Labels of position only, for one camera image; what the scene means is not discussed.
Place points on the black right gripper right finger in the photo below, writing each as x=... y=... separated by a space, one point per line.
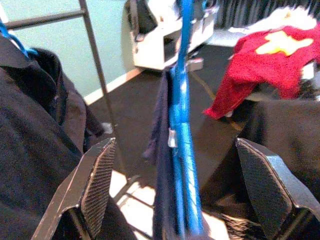
x=270 y=195

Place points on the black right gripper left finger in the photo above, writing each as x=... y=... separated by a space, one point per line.
x=75 y=200

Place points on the blue plastic hanger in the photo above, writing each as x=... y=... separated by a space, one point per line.
x=6 y=32
x=185 y=140

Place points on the black collared jacket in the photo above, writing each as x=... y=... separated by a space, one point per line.
x=30 y=125

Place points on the navy blue garment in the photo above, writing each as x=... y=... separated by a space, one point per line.
x=161 y=150

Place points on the red sweater with yellow star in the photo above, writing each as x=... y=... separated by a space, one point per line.
x=250 y=70

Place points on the black metal clothes rack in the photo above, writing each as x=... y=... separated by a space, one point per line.
x=94 y=50

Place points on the white shelf unit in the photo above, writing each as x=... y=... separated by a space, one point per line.
x=150 y=55

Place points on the white garment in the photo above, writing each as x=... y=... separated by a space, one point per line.
x=287 y=21

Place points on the dark grey curtain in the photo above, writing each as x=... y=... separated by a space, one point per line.
x=250 y=10

